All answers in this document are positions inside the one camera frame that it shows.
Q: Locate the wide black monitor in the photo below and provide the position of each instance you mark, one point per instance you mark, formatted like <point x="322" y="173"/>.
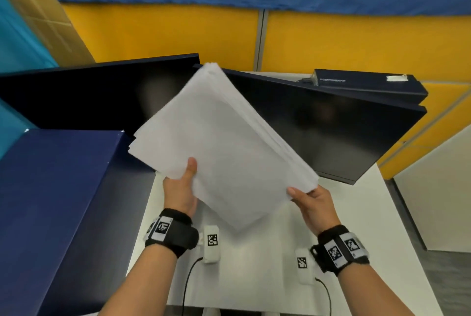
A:
<point x="92" y="95"/>

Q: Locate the person's left thumb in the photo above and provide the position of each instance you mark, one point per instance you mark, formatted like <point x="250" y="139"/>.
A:
<point x="191" y="169"/>

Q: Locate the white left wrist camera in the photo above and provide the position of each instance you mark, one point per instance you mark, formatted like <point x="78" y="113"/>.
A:
<point x="211" y="249"/>

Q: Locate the person's right hand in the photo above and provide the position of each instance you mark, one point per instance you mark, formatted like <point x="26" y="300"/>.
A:
<point x="317" y="209"/>

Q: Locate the stack of white paper sheets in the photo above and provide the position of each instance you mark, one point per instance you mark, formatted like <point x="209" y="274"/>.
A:
<point x="224" y="143"/>

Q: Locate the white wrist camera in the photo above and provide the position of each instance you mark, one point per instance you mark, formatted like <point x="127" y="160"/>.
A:
<point x="211" y="249"/>
<point x="304" y="266"/>

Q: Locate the dark blue box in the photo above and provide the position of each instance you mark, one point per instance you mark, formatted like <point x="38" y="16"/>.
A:
<point x="55" y="216"/>

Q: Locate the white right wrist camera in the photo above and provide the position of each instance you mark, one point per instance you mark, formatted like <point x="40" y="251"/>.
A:
<point x="304" y="266"/>

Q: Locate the black monitor with thin bezel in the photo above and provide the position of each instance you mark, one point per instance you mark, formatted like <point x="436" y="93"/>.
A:
<point x="323" y="128"/>

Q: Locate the person's left forearm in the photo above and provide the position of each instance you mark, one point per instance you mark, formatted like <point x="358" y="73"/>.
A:
<point x="139" y="282"/>

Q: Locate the person's left hand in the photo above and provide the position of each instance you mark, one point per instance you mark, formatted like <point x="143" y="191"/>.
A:
<point x="179" y="194"/>

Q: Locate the white cabinet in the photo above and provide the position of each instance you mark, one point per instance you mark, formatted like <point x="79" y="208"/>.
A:
<point x="438" y="194"/>

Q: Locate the person's right thumb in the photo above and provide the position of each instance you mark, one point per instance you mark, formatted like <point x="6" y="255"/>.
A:
<point x="297" y="192"/>

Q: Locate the yellow partition panel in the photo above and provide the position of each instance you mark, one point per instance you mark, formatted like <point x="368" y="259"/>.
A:
<point x="353" y="45"/>

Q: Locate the person's right forearm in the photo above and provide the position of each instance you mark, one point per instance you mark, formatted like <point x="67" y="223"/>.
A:
<point x="371" y="290"/>

